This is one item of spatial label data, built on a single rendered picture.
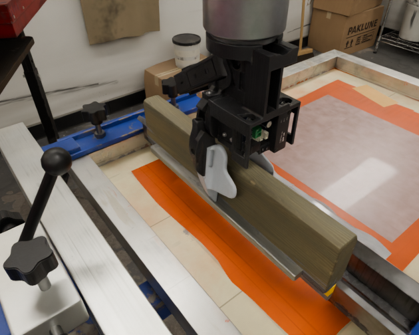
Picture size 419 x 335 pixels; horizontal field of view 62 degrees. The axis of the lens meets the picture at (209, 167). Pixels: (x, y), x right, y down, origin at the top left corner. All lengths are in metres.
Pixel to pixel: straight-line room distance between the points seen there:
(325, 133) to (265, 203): 0.41
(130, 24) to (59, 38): 0.45
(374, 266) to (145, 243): 0.28
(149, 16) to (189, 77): 2.23
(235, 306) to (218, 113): 0.24
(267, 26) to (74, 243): 0.31
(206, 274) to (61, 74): 2.16
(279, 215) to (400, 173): 0.37
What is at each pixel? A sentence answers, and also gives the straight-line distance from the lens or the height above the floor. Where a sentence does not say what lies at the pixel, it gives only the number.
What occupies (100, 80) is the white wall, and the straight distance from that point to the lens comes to 2.64.
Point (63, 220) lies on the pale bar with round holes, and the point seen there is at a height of 1.04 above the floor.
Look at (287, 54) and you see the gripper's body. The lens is 0.32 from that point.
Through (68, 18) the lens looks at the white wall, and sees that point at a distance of 2.45.
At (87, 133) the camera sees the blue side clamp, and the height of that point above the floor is 1.00.
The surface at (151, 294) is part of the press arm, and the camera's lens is 0.52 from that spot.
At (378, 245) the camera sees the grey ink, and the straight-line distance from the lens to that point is 0.57.
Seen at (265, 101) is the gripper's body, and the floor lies 1.21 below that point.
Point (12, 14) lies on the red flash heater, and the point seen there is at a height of 1.07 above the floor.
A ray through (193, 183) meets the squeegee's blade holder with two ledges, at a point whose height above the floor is 1.04.
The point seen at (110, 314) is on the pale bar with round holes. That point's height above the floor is 1.04.
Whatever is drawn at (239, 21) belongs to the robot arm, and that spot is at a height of 1.27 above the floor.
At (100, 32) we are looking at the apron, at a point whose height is 0.61.
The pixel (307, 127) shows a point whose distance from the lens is 0.78.
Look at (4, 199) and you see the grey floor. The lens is 2.24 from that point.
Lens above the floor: 1.36
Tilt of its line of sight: 39 degrees down
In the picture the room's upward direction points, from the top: straight up
